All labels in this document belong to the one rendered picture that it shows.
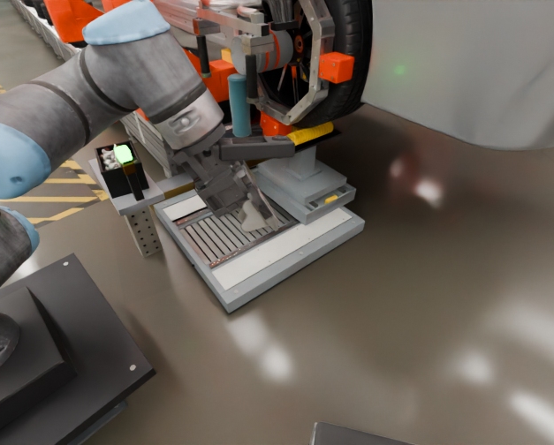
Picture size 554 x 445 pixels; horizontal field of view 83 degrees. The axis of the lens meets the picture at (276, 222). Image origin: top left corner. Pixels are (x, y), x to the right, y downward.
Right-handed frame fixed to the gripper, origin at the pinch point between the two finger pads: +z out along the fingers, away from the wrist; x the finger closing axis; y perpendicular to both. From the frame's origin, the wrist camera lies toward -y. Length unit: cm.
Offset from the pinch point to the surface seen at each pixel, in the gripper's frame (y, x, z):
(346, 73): -41, -59, 2
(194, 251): 47, -78, 41
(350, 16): -50, -64, -11
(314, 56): -35, -67, -6
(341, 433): 13, 15, 48
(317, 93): -31, -67, 5
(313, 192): -15, -88, 53
